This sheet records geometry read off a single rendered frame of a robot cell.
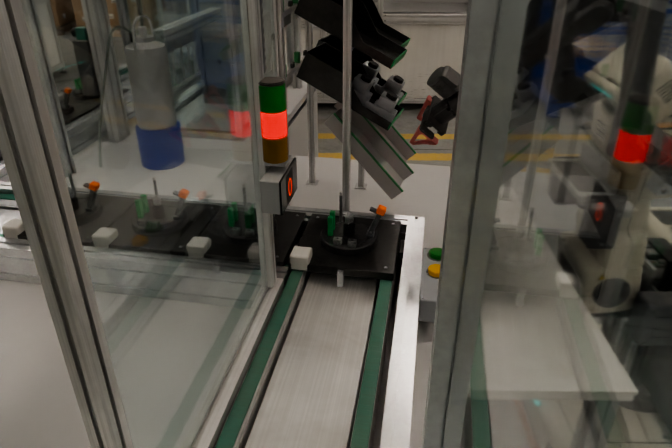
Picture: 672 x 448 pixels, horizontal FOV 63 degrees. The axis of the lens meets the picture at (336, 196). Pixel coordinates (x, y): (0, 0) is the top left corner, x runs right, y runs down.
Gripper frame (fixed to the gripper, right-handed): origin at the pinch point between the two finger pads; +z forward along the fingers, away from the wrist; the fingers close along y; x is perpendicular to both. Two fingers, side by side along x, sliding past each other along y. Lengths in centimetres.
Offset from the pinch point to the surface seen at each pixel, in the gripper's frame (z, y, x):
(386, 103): -5.0, 5.1, -14.0
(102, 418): -30, 100, -45
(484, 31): -81, 84, -47
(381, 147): 11.5, 2.3, -2.8
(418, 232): 1.8, 28.5, 10.0
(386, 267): -2.2, 45.7, 1.1
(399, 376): -16, 73, 1
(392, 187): 7.1, 16.4, 1.9
